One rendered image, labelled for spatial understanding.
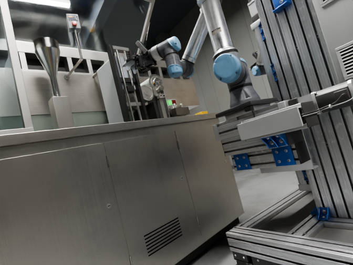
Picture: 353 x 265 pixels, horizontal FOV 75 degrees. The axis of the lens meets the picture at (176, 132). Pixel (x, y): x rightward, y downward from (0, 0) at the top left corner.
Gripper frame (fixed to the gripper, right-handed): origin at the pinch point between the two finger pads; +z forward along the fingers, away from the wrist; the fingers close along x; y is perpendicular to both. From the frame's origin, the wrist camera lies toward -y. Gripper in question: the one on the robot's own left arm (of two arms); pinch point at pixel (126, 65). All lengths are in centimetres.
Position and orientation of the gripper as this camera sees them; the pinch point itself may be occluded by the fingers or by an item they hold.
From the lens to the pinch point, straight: 142.1
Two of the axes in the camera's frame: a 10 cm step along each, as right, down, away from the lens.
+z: -8.4, 2.6, 4.7
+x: 5.1, 0.8, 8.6
